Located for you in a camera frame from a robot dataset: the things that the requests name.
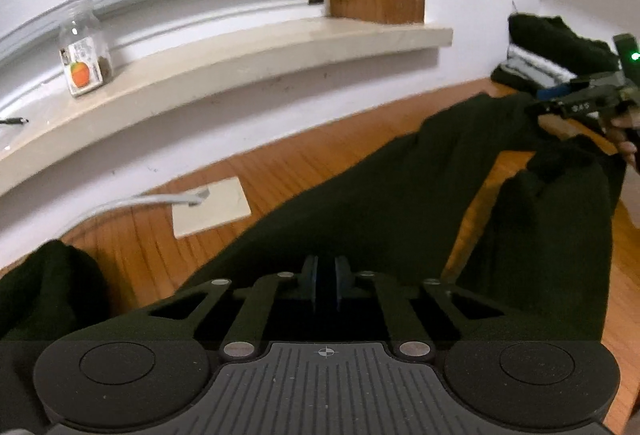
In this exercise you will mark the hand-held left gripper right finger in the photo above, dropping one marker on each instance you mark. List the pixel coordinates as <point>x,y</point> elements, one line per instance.
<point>337,280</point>

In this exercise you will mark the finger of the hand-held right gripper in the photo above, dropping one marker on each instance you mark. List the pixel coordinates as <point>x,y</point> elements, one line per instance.
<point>557,91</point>
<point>547,106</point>

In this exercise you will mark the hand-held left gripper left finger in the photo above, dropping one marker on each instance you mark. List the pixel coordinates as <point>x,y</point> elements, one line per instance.
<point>310,280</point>

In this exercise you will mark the black pants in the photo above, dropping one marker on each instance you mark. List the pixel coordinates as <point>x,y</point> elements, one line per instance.
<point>400,195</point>

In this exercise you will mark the person's right hand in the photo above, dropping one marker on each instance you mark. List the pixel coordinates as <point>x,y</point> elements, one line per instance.
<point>619,135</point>

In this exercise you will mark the light grey printed garment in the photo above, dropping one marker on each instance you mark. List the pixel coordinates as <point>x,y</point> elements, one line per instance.
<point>530,62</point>

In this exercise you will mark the black folded garment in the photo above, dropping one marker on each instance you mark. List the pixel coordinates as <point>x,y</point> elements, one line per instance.
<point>550,40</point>
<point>507,77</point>

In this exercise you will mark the small glass jar orange label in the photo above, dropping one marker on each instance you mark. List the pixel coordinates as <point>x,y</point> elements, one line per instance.
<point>85,60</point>

